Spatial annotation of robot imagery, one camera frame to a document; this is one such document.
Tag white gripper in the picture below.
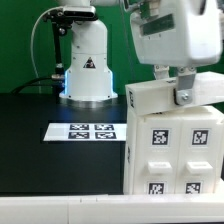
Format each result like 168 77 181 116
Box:
130 0 222 106

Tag white cabinet body box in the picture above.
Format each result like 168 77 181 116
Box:
123 106 224 195

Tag white cabinet top block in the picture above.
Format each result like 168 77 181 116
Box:
126 71 224 116

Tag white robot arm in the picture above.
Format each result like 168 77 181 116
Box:
56 0 222 105

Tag white base marker plate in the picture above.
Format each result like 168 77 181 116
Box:
43 123 126 142

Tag white L-shaped fence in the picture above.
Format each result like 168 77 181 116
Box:
0 176 224 224

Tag black cables at base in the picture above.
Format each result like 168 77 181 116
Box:
10 77 58 94

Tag black camera on stand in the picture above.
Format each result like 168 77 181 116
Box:
43 6 98 90

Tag white camera cable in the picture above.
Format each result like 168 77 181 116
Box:
30 6 64 94

